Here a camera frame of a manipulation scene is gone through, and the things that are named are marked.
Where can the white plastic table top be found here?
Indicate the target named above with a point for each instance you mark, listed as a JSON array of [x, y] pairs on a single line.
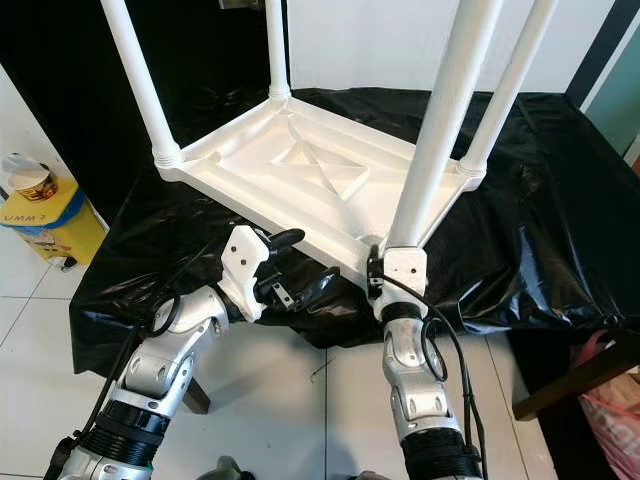
[[310, 170]]

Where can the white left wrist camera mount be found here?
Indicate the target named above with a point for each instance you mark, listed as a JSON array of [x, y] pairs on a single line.
[[245, 260]]

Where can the white paper noodle cup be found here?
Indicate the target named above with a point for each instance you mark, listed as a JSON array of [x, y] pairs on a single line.
[[32, 180]]

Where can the pink plastic bag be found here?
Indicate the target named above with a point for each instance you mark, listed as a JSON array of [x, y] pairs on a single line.
[[615, 400]]

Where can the grey robot foot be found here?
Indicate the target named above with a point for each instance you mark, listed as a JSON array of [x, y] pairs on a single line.
[[372, 476], [230, 470]]

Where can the grey robot left foot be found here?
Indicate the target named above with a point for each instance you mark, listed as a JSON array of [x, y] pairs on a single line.
[[230, 470]]

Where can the grey robot right foot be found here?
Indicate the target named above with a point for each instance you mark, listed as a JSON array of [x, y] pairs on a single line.
[[372, 476]]

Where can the dark brown wooden beam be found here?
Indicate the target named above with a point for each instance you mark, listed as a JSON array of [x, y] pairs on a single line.
[[580, 382], [198, 397]]

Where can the black plastic table cloth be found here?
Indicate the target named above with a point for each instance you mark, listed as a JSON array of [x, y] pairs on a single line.
[[550, 220]]

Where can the yellow box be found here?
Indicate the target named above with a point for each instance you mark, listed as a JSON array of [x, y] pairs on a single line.
[[60, 235]]

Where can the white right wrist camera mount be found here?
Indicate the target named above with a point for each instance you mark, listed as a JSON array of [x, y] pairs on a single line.
[[405, 272]]

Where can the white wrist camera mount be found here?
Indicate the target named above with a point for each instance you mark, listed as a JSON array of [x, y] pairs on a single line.
[[405, 272], [245, 260]]

